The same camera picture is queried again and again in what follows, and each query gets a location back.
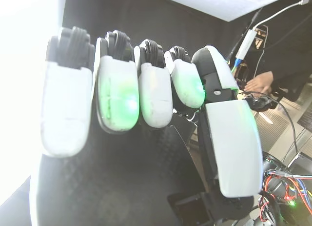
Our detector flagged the thick black cable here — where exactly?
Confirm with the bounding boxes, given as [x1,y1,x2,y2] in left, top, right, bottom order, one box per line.
[228,6,265,60]

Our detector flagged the thin black cable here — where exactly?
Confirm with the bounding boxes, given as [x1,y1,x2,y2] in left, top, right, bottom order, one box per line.
[268,95,300,155]

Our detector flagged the grey-white cable adapter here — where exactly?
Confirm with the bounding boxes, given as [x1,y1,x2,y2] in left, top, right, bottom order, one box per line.
[235,28,256,60]

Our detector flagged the bystander bare hand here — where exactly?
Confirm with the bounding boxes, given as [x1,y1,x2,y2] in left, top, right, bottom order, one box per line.
[243,71,275,95]

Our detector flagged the green adapter cable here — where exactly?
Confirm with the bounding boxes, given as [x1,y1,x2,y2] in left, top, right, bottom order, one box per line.
[230,58,245,73]

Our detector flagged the white adapter cable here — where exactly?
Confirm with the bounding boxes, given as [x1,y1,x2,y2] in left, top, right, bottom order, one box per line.
[253,0,310,32]

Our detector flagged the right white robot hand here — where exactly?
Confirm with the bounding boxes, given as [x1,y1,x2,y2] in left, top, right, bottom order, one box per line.
[29,26,265,226]

